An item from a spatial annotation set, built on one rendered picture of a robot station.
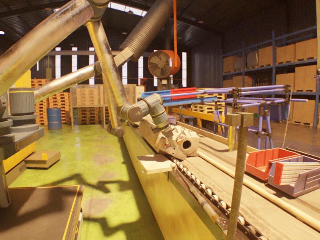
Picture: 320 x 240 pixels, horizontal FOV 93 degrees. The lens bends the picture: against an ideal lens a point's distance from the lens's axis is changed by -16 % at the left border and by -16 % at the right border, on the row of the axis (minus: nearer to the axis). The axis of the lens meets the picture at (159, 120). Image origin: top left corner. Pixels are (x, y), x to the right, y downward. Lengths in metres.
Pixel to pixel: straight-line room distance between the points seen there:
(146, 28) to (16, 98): 7.89
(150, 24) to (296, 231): 8.95
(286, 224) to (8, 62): 1.42
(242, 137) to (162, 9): 9.27
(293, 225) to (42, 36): 1.42
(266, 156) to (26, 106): 1.89
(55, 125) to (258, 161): 7.47
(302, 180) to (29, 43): 1.53
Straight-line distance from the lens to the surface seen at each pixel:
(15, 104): 1.69
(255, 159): 1.38
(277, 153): 1.55
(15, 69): 1.03
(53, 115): 7.96
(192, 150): 1.58
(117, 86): 1.27
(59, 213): 1.70
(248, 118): 0.53
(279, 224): 0.93
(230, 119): 0.50
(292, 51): 11.61
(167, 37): 12.77
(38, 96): 1.97
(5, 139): 1.30
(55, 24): 1.05
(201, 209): 0.91
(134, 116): 1.14
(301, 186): 1.17
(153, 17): 9.34
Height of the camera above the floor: 1.27
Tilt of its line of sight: 7 degrees down
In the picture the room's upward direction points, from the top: straight up
